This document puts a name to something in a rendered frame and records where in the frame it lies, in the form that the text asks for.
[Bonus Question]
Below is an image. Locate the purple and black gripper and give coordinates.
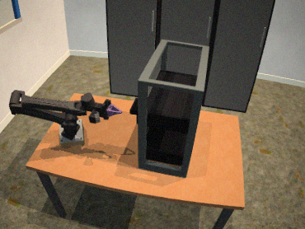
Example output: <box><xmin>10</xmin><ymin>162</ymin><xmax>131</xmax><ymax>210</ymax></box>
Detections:
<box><xmin>102</xmin><ymin>99</ymin><xmax>122</xmax><ymax>120</ymax></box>

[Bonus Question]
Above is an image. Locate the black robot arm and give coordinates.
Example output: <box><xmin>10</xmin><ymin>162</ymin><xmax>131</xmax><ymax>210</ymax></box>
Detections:
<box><xmin>9</xmin><ymin>90</ymin><xmax>103</xmax><ymax>140</ymax></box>

